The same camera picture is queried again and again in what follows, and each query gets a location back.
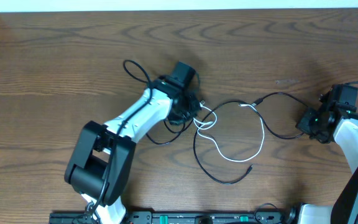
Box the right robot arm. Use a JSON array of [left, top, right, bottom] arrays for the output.
[[296, 84, 358, 224]]

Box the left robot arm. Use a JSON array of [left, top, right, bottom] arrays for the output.
[[64, 62, 201, 223]]

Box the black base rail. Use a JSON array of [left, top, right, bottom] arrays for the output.
[[48, 203, 298, 224]]

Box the black usb cable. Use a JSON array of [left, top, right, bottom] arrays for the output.
[[146, 91, 310, 146], [193, 99, 306, 185]]

